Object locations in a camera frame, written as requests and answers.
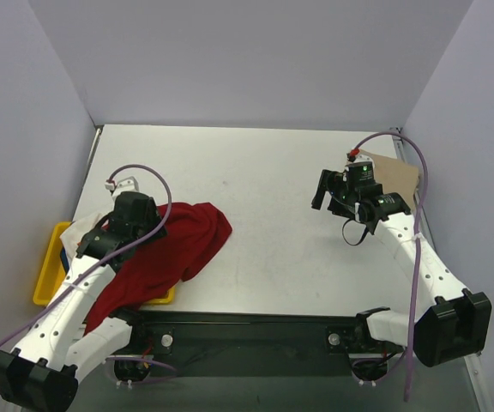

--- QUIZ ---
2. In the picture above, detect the dark red t shirt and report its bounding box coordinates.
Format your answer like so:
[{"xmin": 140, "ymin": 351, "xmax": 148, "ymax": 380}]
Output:
[{"xmin": 85, "ymin": 202, "xmax": 232, "ymax": 333}]

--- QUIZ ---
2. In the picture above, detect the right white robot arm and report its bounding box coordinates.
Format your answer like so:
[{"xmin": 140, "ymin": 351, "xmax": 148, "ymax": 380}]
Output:
[{"xmin": 311, "ymin": 161, "xmax": 492, "ymax": 367}]

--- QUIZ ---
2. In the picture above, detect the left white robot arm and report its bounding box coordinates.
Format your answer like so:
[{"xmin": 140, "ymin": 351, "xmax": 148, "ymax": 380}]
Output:
[{"xmin": 0, "ymin": 191, "xmax": 166, "ymax": 411}]

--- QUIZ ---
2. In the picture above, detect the folded beige t shirt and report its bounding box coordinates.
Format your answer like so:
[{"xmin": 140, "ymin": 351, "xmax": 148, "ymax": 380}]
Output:
[{"xmin": 362, "ymin": 150, "xmax": 419, "ymax": 209}]

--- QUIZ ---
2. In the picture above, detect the white t shirt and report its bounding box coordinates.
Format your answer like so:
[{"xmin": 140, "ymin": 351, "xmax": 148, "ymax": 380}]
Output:
[{"xmin": 60, "ymin": 211, "xmax": 108, "ymax": 264}]

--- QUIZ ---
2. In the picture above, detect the navy blue t shirt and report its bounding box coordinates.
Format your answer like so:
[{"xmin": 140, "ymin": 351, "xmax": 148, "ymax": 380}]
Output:
[{"xmin": 59, "ymin": 248, "xmax": 69, "ymax": 273}]

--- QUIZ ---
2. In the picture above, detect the yellow plastic tray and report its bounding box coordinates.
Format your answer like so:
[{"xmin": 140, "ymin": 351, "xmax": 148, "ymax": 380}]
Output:
[{"xmin": 32, "ymin": 221, "xmax": 177, "ymax": 306}]

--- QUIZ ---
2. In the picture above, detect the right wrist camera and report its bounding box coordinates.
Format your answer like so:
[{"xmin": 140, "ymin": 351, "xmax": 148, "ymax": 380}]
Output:
[{"xmin": 346, "ymin": 148, "xmax": 375, "ymax": 167}]

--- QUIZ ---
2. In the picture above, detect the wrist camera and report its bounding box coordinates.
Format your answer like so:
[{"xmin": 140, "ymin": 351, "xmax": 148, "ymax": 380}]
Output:
[
  {"xmin": 346, "ymin": 148, "xmax": 375, "ymax": 167},
  {"xmin": 105, "ymin": 176, "xmax": 139, "ymax": 199}
]

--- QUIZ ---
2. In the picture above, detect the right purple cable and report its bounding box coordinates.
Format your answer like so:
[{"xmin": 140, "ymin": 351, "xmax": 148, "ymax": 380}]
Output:
[{"xmin": 356, "ymin": 131, "xmax": 427, "ymax": 403}]

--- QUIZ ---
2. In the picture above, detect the purple cable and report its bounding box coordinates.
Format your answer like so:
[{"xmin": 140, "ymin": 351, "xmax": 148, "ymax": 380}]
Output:
[
  {"xmin": 356, "ymin": 131, "xmax": 427, "ymax": 403},
  {"xmin": 0, "ymin": 164, "xmax": 178, "ymax": 396}
]

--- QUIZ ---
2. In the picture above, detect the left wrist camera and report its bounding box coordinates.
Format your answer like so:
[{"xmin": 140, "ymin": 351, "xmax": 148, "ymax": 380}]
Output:
[{"xmin": 105, "ymin": 176, "xmax": 139, "ymax": 199}]

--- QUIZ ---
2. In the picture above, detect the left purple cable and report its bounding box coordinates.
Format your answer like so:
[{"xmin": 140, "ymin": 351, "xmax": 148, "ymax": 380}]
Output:
[{"xmin": 0, "ymin": 164, "xmax": 178, "ymax": 396}]

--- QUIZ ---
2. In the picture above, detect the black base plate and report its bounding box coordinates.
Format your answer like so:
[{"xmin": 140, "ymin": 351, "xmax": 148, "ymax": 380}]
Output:
[{"xmin": 118, "ymin": 312, "xmax": 402, "ymax": 377}]

